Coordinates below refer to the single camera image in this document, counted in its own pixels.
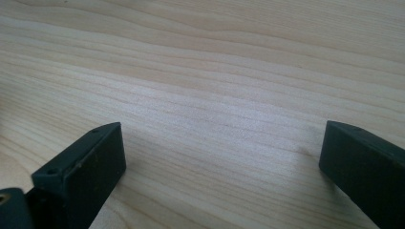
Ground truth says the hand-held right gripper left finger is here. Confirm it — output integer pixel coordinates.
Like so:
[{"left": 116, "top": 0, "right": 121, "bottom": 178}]
[{"left": 26, "top": 121, "right": 127, "bottom": 229}]

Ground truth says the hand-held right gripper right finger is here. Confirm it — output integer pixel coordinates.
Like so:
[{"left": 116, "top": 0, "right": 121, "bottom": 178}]
[{"left": 318, "top": 120, "right": 405, "bottom": 229}]

